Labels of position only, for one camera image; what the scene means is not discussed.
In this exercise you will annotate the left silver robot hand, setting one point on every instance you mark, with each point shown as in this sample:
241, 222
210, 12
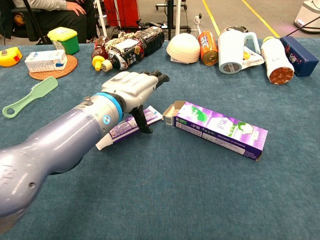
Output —
130, 82

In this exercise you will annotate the purple white toothpaste tube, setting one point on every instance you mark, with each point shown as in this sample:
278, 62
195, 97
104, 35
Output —
120, 130

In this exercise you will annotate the purple toothpaste box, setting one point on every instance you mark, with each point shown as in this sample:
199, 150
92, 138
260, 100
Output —
220, 127

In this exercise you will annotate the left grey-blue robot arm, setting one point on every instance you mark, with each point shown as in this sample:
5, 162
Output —
50, 140

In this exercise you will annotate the cream white bowl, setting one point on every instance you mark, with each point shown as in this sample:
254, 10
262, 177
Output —
183, 47

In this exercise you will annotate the white blue carton box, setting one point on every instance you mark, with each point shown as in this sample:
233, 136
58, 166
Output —
45, 60

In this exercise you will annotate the navy blue box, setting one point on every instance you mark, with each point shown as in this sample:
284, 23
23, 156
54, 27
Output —
300, 56

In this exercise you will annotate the dark bottle beige cap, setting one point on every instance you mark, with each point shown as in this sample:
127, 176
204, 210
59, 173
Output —
125, 58

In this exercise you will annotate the red tea bottle yellow cap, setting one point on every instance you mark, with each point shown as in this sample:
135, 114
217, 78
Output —
100, 50

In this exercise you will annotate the black plastic bottle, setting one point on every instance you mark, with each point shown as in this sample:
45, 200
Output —
152, 37

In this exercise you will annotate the white metal stand leg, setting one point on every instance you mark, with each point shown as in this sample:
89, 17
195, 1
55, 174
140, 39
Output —
102, 22
178, 17

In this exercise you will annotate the red cabinet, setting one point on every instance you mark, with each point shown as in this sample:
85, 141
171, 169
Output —
125, 12

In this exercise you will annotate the green container yellow lid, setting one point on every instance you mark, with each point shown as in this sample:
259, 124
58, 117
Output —
66, 41

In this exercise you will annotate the round woven rattan coaster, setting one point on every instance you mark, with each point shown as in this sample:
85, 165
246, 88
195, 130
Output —
50, 74

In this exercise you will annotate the orange drink can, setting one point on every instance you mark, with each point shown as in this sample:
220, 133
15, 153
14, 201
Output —
207, 47

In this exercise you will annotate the white power strip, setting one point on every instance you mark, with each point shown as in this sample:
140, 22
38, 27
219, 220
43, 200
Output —
197, 22

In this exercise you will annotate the seated person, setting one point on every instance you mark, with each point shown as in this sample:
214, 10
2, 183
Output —
55, 20

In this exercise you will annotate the light green plastic comb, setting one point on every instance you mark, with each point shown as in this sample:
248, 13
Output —
32, 96

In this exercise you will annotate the light blue mug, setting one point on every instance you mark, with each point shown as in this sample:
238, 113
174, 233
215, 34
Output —
228, 50

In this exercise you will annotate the blue table cover cloth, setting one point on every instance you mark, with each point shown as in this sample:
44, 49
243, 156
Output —
150, 187

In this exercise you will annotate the black slanted tripod stand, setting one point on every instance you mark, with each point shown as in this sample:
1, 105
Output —
32, 17

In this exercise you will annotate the yellow tape measure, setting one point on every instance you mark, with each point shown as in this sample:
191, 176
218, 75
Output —
8, 58

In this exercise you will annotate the white snack packet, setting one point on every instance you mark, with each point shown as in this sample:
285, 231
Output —
252, 58

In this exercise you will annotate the black office chair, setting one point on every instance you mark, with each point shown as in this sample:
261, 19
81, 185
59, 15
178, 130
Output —
6, 25

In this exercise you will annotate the white bottle yellow cap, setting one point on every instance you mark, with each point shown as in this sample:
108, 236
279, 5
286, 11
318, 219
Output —
275, 60

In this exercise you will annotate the white machine housing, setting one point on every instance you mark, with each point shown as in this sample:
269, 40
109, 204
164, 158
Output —
307, 15

